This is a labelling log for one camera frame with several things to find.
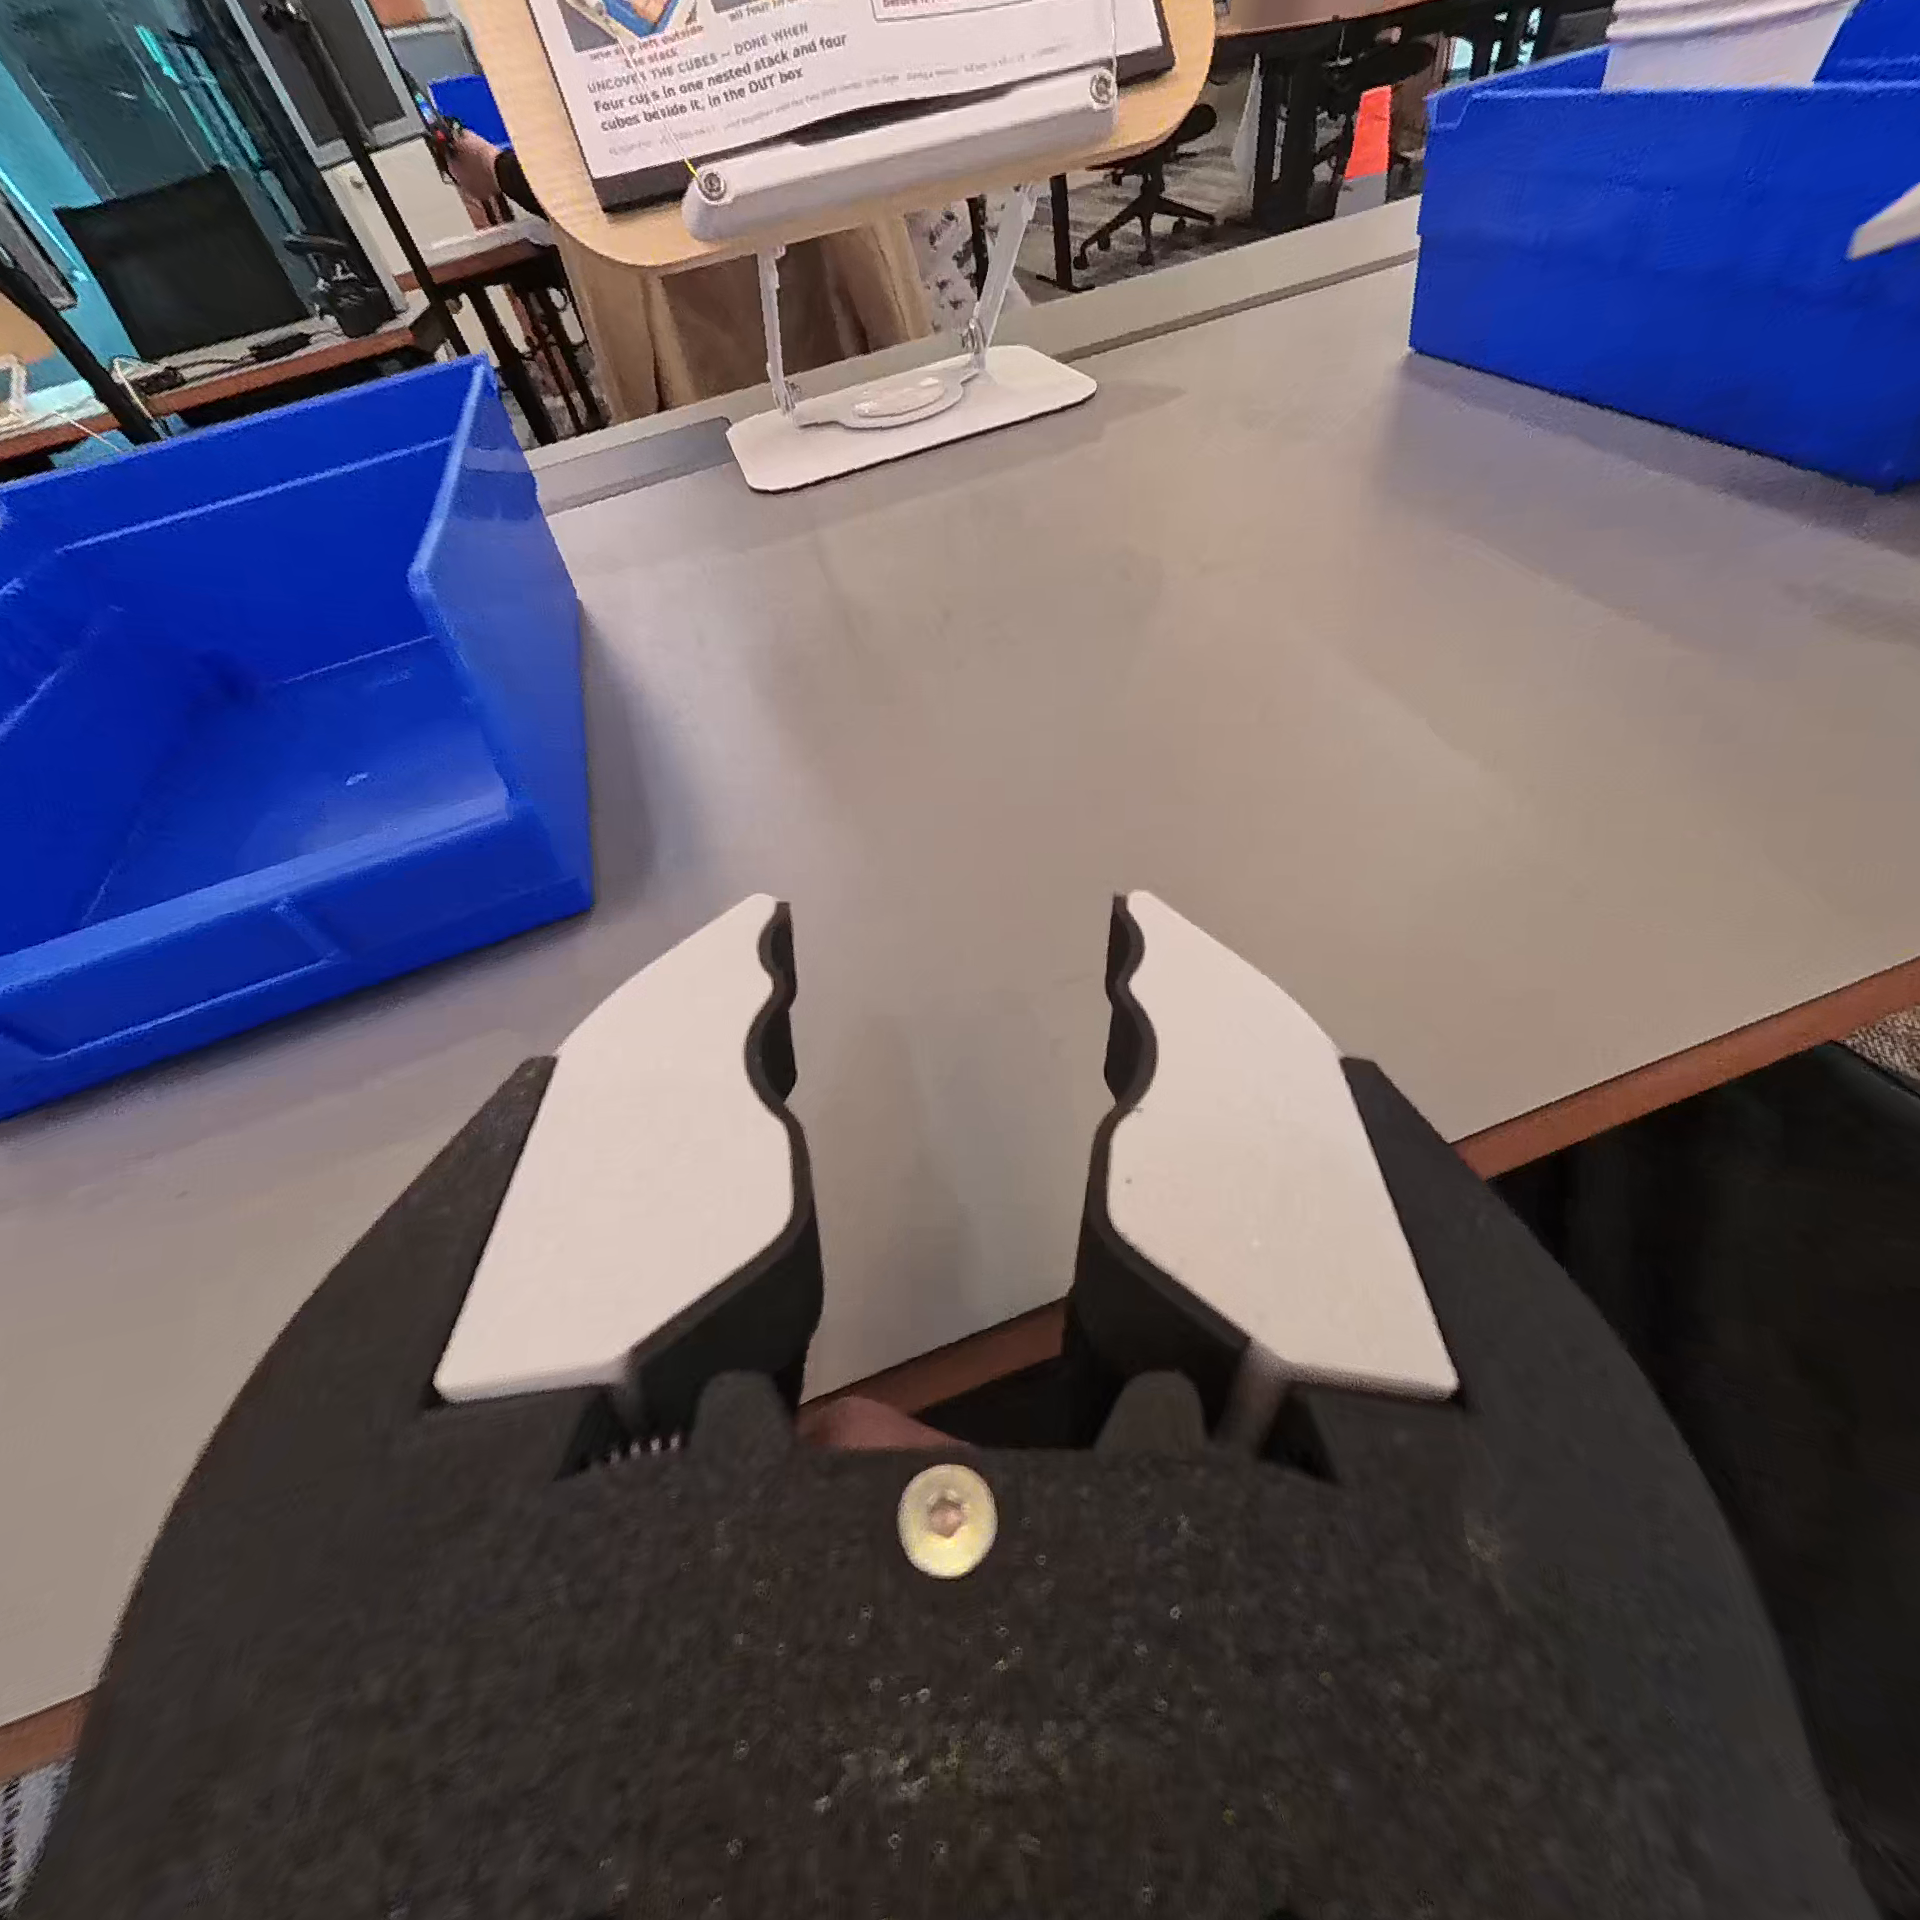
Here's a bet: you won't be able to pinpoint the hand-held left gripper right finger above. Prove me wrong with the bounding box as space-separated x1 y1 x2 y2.
1071 892 1464 1439

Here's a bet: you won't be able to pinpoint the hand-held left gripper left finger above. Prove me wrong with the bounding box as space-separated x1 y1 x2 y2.
432 895 828 1403

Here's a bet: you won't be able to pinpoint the blue plastic bin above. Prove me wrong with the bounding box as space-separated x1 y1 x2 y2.
0 356 595 1121
1409 0 1920 494

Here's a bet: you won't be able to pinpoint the white paper cup green band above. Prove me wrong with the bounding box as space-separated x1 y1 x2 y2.
1605 0 1857 91

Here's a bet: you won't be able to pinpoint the person's black pants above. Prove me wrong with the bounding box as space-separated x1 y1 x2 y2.
915 1040 1920 1920

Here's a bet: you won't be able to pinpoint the black office chair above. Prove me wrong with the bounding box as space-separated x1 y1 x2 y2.
1072 104 1226 274

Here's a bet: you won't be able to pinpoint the tan cloth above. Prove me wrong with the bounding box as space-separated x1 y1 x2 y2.
569 225 939 425

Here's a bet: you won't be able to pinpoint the wooden top desk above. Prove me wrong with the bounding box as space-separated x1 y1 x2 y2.
0 225 579 466

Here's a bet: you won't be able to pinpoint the white printed bag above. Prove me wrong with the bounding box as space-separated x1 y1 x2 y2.
900 188 1041 345

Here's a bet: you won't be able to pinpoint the light wooden board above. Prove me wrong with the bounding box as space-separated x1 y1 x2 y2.
458 0 1216 274

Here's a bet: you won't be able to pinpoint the black monitor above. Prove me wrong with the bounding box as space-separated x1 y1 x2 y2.
58 166 313 361

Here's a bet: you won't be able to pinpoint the printed instruction sheet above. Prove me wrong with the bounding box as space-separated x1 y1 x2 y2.
525 0 1120 190

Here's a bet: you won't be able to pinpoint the grey table cable cover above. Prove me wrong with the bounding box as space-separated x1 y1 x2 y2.
533 417 736 514

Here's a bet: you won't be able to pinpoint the black camera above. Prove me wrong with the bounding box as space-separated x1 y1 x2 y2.
307 257 401 338

